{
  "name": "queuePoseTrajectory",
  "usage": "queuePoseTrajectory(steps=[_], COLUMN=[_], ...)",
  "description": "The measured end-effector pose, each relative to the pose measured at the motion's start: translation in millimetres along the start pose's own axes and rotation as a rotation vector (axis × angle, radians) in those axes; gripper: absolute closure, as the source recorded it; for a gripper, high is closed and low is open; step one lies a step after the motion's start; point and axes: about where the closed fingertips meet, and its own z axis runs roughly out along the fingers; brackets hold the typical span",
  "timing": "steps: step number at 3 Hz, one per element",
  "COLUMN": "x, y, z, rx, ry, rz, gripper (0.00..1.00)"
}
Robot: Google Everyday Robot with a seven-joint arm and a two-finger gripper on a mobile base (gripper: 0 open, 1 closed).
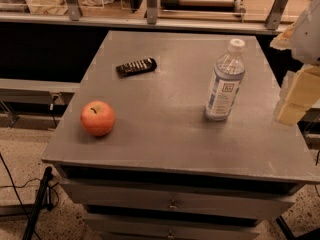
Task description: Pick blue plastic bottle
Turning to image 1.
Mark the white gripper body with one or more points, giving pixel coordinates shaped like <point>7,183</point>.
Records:
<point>307,37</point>

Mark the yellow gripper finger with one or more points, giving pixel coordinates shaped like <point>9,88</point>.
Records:
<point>299,92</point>
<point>283,40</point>

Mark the clear blue-label plastic bottle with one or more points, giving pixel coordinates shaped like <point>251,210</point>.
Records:
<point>227,76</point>

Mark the upper grey drawer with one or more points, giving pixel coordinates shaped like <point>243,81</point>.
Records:
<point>249,205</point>

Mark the grey drawer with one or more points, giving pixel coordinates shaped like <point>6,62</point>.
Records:
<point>113,227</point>
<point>249,205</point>

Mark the black snack bar wrapper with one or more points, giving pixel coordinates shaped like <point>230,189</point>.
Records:
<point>136,67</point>

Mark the grey drawer cabinet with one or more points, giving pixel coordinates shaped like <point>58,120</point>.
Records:
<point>161,136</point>

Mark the red apple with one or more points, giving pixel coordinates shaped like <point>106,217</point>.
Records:
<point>97,118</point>

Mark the lower grey drawer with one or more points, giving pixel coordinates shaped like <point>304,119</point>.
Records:
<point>113,227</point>

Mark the grey low shelf left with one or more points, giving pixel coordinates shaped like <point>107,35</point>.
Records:
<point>37,92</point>

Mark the black tripod leg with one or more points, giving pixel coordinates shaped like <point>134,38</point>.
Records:
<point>42,191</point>

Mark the metal railing frame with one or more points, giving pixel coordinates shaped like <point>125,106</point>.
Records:
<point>244,16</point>

